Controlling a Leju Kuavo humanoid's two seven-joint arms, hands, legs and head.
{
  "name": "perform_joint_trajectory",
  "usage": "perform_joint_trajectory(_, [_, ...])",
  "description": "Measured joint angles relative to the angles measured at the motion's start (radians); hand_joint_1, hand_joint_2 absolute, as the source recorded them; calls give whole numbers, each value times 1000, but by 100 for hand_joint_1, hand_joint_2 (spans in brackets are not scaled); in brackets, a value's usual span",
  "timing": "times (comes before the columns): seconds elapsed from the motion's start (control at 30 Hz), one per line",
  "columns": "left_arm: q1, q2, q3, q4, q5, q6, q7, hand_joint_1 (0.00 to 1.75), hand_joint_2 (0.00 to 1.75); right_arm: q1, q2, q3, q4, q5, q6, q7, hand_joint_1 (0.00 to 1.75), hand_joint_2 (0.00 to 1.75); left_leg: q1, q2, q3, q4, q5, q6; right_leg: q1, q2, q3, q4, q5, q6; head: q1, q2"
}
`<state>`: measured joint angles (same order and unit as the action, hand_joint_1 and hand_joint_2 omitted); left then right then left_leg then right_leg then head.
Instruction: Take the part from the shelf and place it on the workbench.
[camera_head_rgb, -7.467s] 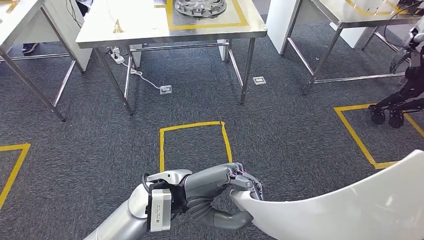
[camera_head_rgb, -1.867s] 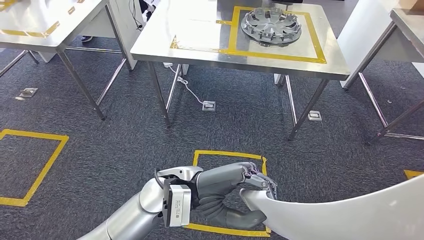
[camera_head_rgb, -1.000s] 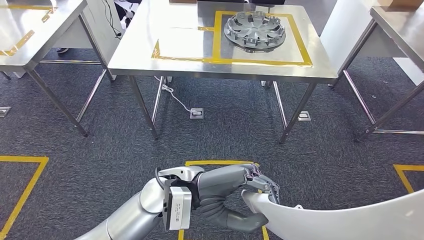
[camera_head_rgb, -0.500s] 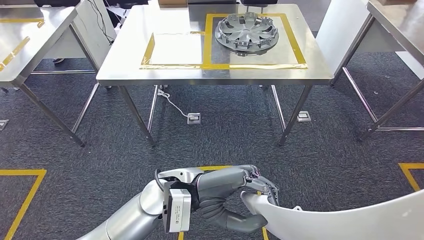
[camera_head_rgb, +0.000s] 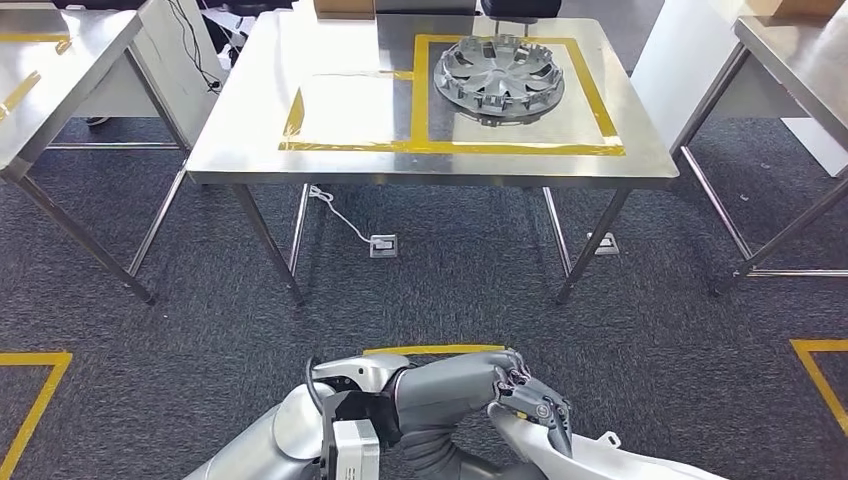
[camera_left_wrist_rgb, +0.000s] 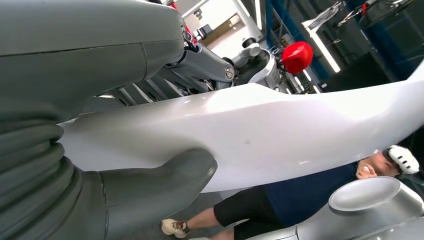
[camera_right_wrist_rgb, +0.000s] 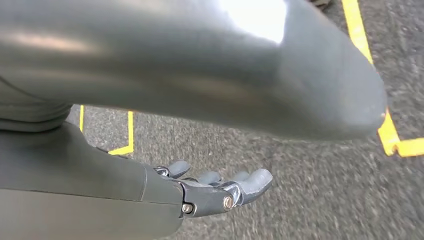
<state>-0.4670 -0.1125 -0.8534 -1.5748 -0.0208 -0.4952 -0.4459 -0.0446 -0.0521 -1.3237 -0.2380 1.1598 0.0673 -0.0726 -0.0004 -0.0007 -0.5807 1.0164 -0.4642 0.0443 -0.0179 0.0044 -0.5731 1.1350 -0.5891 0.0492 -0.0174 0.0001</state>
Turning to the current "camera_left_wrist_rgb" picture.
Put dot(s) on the white VR headset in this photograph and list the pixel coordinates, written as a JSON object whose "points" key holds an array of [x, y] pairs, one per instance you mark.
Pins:
{"points": [[404, 159]]}

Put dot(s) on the beige shoe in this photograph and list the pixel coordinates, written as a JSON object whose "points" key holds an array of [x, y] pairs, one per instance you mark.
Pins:
{"points": [[174, 228]]}

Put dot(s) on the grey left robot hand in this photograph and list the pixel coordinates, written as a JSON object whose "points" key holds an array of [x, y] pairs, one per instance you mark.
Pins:
{"points": [[82, 49]]}

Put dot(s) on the person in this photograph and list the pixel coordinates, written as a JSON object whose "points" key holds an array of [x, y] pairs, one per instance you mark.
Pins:
{"points": [[298, 198]]}

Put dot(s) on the blue metal shelf rack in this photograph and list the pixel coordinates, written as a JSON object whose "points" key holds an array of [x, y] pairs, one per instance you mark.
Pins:
{"points": [[270, 23]]}

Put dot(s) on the red round object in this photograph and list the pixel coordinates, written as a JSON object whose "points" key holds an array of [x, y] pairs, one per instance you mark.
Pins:
{"points": [[297, 57]]}

